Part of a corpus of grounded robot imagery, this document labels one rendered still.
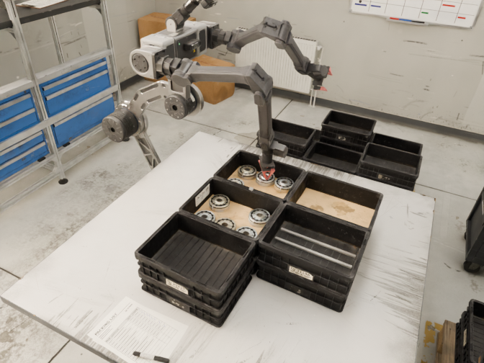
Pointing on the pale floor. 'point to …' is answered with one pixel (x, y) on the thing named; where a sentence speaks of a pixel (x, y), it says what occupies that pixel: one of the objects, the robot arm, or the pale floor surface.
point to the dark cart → (474, 236)
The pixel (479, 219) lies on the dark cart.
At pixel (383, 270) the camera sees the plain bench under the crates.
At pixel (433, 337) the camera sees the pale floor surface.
